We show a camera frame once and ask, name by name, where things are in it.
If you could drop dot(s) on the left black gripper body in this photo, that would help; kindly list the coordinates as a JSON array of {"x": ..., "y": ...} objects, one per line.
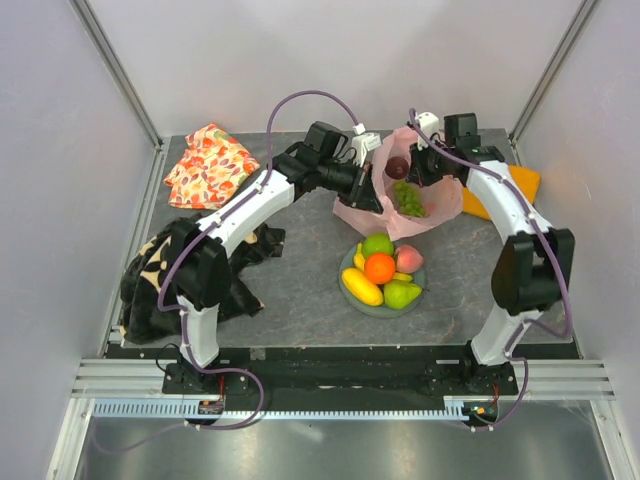
[{"x": 352, "y": 181}]

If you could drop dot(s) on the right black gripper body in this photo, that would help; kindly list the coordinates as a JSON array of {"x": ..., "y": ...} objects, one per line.
[{"x": 431, "y": 164}]

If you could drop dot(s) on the dark red fake plum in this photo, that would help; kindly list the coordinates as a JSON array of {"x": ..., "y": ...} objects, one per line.
[{"x": 397, "y": 168}]

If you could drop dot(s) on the green fake grapes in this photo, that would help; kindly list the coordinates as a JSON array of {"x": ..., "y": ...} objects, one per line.
[{"x": 408, "y": 200}]

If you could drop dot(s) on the pink plastic bag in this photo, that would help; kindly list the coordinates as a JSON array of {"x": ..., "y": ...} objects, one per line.
[{"x": 436, "y": 204}]

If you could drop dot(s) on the green fake lime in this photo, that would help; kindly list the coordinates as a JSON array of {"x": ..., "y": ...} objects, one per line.
[{"x": 379, "y": 242}]

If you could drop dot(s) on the yellow fake banana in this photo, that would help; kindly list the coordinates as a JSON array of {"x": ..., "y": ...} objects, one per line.
[{"x": 359, "y": 261}]

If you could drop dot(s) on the fake orange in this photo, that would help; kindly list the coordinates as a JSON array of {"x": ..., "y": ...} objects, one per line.
[{"x": 380, "y": 268}]

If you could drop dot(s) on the fake peach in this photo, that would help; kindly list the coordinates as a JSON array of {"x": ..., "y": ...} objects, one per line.
[{"x": 408, "y": 259}]

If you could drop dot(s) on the yellow fake mango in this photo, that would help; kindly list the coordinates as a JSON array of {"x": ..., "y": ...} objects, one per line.
[{"x": 360, "y": 287}]

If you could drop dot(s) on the green fake pear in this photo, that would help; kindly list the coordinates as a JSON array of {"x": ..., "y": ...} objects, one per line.
[{"x": 399, "y": 294}]

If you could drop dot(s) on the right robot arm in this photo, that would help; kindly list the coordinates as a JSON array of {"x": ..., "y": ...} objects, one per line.
[{"x": 530, "y": 281}]

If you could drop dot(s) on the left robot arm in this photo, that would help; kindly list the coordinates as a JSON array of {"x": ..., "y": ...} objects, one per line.
[{"x": 198, "y": 258}]

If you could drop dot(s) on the orange folded cloth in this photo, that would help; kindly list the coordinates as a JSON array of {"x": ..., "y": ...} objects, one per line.
[{"x": 491, "y": 196}]

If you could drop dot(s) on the grey-green round plate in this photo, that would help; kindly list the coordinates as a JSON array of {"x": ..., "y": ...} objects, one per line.
[{"x": 381, "y": 311}]

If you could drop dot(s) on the orange floral cloth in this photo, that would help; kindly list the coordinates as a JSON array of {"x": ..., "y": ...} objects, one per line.
[{"x": 212, "y": 169}]

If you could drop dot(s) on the black floral cloth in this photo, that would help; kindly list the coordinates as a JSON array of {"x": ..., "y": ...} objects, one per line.
[{"x": 141, "y": 322}]

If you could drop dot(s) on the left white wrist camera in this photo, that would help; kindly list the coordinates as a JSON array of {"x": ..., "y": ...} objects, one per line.
[{"x": 364, "y": 144}]

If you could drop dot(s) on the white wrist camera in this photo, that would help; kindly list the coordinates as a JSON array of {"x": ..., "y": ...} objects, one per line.
[
  {"x": 426, "y": 125},
  {"x": 364, "y": 144}
]

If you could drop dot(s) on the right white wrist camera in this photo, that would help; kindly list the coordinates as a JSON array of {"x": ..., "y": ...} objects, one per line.
[{"x": 426, "y": 125}]

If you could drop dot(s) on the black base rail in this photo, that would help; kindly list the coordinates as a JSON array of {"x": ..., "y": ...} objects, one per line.
[{"x": 435, "y": 371}]

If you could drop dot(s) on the grey slotted cable duct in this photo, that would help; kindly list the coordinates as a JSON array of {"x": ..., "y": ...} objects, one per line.
[{"x": 199, "y": 409}]

